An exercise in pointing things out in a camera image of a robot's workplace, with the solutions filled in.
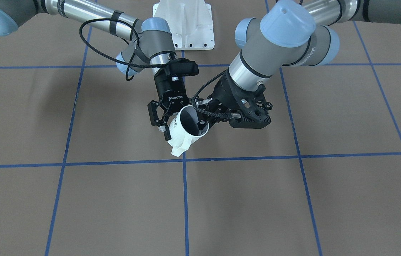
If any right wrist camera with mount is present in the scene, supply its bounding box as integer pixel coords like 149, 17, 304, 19
162, 58, 199, 78

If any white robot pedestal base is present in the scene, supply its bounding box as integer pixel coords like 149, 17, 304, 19
152, 0, 215, 51

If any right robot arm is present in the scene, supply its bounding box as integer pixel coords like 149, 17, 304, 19
0, 0, 199, 141

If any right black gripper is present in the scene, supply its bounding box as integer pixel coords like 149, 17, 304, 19
147, 69, 189, 141

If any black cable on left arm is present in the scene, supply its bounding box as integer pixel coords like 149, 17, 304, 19
191, 69, 235, 119

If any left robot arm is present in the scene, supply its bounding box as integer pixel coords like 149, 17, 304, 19
191, 0, 401, 129

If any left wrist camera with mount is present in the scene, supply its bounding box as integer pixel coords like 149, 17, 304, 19
229, 82, 273, 129

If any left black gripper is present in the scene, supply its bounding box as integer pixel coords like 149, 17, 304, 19
197, 69, 258, 131

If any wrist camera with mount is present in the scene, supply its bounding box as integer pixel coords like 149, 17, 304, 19
229, 82, 273, 129
162, 58, 199, 78

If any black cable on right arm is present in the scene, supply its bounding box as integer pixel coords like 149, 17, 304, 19
79, 18, 162, 81

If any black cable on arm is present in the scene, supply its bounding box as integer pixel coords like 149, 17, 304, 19
191, 69, 235, 119
79, 18, 162, 81

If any white ribbed HOME mug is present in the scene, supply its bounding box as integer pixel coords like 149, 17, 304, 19
168, 105, 210, 157

